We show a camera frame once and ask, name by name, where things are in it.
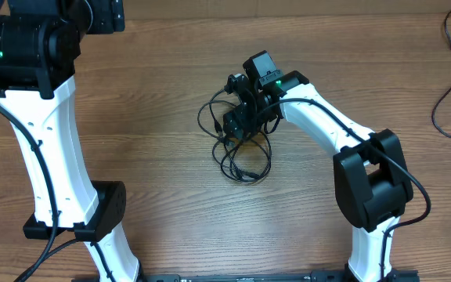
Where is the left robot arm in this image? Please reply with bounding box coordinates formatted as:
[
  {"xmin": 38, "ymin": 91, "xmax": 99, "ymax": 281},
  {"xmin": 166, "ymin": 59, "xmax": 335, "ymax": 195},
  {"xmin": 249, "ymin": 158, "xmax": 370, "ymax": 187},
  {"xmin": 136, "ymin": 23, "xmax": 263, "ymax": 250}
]
[{"xmin": 0, "ymin": 0, "xmax": 145, "ymax": 281}]

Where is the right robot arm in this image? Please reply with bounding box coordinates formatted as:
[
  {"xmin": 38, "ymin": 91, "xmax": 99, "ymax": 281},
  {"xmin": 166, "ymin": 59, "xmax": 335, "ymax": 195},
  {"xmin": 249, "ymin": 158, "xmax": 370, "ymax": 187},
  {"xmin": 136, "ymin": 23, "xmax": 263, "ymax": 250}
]
[{"xmin": 220, "ymin": 51, "xmax": 419, "ymax": 281}]

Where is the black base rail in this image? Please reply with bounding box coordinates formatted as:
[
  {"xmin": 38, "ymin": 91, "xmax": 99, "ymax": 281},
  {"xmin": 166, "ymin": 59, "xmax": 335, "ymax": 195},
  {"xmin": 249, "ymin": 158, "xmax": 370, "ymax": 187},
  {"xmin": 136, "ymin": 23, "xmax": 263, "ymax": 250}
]
[{"xmin": 72, "ymin": 269, "xmax": 420, "ymax": 282}]

